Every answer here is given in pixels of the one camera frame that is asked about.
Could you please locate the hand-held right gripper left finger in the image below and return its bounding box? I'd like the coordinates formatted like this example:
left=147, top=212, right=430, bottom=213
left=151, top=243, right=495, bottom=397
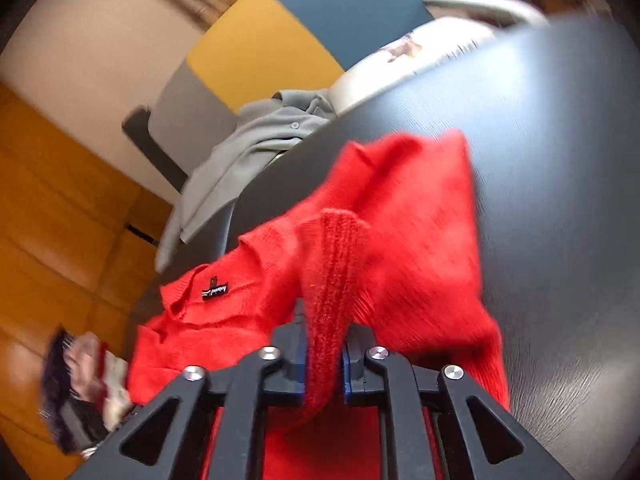
left=65, top=300, right=307, bottom=480

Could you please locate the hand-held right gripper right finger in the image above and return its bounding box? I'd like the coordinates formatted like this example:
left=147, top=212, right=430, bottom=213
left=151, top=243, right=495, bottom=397
left=341, top=325, right=576, bottom=480

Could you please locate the red knit sweater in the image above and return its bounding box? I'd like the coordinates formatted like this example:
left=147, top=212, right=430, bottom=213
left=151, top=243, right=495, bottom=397
left=127, top=130, right=511, bottom=480

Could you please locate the grey shirt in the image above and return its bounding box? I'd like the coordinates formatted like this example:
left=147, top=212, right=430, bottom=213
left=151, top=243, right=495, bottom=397
left=154, top=89, right=337, bottom=273

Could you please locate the multicoloured cloth pile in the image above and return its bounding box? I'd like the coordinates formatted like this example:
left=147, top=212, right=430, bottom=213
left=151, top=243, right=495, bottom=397
left=39, top=326, right=136, bottom=456

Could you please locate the orange wooden wardrobe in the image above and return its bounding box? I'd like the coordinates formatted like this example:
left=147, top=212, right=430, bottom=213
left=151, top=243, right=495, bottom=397
left=0, top=82, right=173, bottom=480

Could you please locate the grey yellow blue sofa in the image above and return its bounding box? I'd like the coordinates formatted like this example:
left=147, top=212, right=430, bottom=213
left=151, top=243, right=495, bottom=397
left=122, top=0, right=546, bottom=193

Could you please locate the white printed pillow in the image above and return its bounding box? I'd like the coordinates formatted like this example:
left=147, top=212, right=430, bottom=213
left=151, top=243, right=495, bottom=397
left=330, top=15, right=496, bottom=116

